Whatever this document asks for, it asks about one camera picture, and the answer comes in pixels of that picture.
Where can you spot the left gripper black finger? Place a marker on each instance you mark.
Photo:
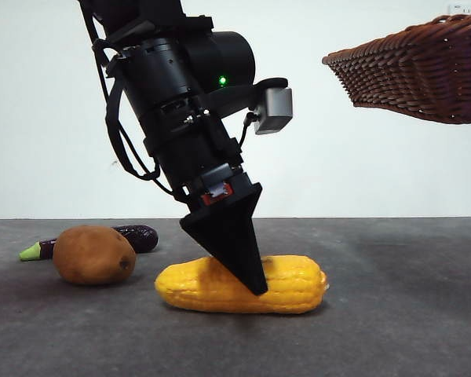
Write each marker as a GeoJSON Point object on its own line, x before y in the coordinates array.
{"type": "Point", "coordinates": [231, 243]}

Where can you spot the yellow corn cob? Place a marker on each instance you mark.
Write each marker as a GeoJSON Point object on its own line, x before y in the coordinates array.
{"type": "Point", "coordinates": [290, 286]}

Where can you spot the purple eggplant with green stem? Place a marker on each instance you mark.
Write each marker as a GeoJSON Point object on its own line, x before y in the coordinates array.
{"type": "Point", "coordinates": [143, 237]}

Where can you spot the brown potato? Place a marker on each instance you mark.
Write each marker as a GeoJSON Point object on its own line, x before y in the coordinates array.
{"type": "Point", "coordinates": [90, 255]}

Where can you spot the brown woven wicker basket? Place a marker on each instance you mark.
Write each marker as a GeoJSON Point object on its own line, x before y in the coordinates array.
{"type": "Point", "coordinates": [424, 70]}

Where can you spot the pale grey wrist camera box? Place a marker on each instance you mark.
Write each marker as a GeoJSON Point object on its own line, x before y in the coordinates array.
{"type": "Point", "coordinates": [276, 108]}

